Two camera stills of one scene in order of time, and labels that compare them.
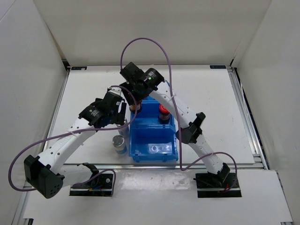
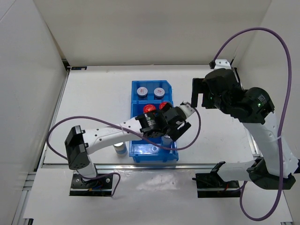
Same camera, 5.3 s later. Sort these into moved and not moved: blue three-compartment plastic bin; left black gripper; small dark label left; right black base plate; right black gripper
Moved: right black gripper; left black gripper
Not moved: small dark label left; blue three-compartment plastic bin; right black base plate
